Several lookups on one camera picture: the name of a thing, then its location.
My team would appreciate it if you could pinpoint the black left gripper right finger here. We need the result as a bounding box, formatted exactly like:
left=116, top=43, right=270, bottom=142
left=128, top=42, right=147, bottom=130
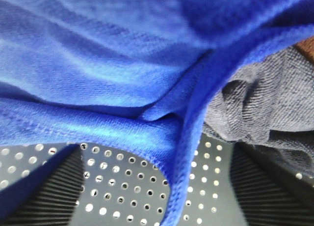
left=229, top=143, right=314, bottom=226

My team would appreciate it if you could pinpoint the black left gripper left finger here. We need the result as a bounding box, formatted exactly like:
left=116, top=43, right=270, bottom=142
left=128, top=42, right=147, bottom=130
left=4, top=146, right=84, bottom=226

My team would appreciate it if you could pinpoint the blue towel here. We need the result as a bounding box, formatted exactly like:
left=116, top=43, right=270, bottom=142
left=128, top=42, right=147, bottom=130
left=0, top=0, right=314, bottom=226

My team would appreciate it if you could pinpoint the grey towel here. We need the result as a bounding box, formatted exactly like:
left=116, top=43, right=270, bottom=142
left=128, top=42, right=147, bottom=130
left=203, top=46, right=314, bottom=175

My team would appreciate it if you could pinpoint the brown towel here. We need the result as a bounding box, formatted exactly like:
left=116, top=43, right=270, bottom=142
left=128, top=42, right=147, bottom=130
left=294, top=37, right=314, bottom=64

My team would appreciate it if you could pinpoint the grey perforated plastic basket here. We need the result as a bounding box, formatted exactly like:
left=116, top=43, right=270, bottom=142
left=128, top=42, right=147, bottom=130
left=0, top=134, right=314, bottom=226

